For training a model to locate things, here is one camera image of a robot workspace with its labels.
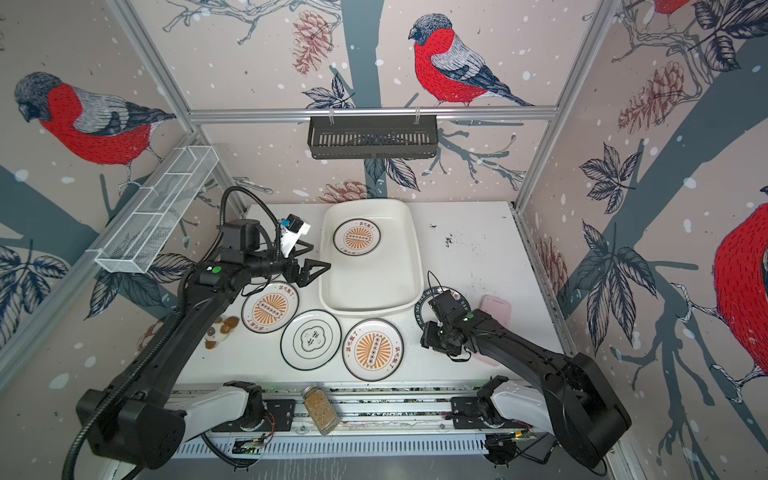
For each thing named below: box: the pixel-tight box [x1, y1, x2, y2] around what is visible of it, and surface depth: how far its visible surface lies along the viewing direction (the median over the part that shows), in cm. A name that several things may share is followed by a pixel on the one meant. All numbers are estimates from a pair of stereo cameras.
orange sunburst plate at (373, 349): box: [342, 318, 405, 382], surface depth 85 cm
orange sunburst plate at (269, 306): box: [241, 281, 300, 334], surface depth 94 cm
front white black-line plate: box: [280, 309, 342, 371], surface depth 87 cm
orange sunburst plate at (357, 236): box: [333, 218, 382, 257], surface depth 112 cm
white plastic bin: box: [319, 198, 424, 316], surface depth 108 cm
